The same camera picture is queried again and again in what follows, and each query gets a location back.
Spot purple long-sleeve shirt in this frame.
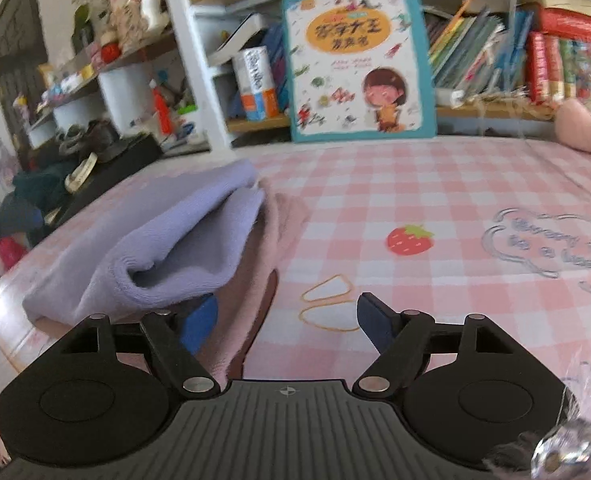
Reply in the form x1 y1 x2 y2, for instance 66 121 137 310
22 160 266 326

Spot white and orange box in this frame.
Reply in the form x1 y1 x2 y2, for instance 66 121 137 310
232 46 280 122

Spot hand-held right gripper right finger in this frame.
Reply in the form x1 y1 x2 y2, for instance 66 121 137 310
353 292 519 393

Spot row of red-spined books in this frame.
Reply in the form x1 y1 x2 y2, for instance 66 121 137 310
525 5 591 106

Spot pile of dark clothes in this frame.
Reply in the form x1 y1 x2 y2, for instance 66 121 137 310
0 170 76 246

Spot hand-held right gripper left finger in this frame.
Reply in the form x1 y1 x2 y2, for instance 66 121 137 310
60 294 221 396

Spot pink checked tablecloth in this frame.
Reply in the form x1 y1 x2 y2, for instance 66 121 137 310
0 135 591 480

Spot pink plush toy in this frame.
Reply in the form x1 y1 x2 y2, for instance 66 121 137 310
554 99 591 157

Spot green and white pen holder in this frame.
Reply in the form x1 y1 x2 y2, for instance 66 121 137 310
176 102 199 141

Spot floral plush toy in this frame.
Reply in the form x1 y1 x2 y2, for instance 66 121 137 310
108 0 169 48

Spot white round container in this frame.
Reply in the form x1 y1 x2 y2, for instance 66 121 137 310
98 65 151 133

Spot row of thin children's books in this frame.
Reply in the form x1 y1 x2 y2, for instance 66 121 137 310
423 0 533 93

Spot clear shiny knob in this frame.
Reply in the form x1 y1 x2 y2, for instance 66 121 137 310
530 417 591 480

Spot pink garment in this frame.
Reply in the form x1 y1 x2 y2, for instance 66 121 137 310
196 177 309 381

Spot white bookshelf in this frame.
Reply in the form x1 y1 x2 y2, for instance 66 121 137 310
26 0 591 148

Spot dark wooden door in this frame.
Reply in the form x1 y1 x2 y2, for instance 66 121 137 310
0 0 51 161

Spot illustrated teal-bordered children's book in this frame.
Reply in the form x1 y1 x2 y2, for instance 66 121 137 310
282 0 437 143

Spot leaning blue books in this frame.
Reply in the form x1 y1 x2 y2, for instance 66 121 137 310
263 22 290 113

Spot red bottle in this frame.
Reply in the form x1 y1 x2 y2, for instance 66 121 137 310
150 80 174 136

